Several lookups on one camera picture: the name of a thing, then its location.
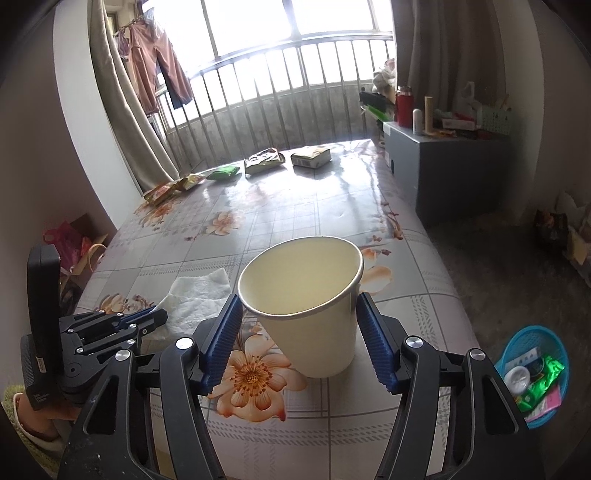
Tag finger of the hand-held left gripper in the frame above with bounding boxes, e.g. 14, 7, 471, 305
75, 310, 170, 359
61, 308, 160, 336

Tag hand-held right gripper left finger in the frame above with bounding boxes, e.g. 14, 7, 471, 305
58, 293, 243, 480

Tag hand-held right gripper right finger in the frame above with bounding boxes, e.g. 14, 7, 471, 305
355, 292, 543, 480

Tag white plastic bag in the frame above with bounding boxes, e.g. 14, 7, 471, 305
459, 82, 484, 114
157, 268, 232, 336

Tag paper cup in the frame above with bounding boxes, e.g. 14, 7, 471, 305
238, 236, 365, 378

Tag white lidded bottle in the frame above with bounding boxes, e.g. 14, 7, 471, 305
504, 367, 532, 394

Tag green chip bag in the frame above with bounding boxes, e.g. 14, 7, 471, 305
517, 354, 566, 412

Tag pink snack bag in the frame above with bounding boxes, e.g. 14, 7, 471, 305
526, 385, 563, 423

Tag blue mesh basket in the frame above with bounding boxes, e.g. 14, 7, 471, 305
495, 325, 570, 430

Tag person's left forearm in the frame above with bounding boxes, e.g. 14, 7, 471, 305
0, 381, 75, 467

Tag pink plastic bag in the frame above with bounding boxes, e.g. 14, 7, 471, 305
44, 222, 91, 269

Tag yellow snack packet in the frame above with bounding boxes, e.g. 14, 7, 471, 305
174, 174, 206, 193
143, 181, 179, 206

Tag floral tablecloth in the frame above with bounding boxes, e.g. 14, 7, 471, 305
74, 138, 481, 480

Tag grey cabinet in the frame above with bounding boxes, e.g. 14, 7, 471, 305
383, 121, 509, 228

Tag silver snack packet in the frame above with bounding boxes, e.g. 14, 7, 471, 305
244, 148, 284, 175

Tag beige biscuit packet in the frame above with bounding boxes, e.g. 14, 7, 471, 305
291, 147, 332, 169

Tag dark snack box on floor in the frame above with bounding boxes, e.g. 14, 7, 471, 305
534, 209, 570, 253

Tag beige curtain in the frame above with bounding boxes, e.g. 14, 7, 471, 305
392, 0, 509, 116
88, 0, 179, 195

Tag red white carton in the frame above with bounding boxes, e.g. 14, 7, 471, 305
441, 115, 481, 133

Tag red thermos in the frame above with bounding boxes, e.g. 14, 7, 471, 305
396, 85, 414, 129

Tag metal balcony railing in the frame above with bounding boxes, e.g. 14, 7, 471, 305
152, 39, 398, 171

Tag green storage basket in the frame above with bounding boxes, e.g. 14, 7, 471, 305
480, 105, 513, 136

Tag hanging pink clothes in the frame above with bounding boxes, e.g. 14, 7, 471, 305
113, 11, 192, 112

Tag pile of cloth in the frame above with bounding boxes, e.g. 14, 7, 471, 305
373, 58, 398, 93

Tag paper bag with orange handles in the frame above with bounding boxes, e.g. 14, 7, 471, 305
69, 233, 110, 278

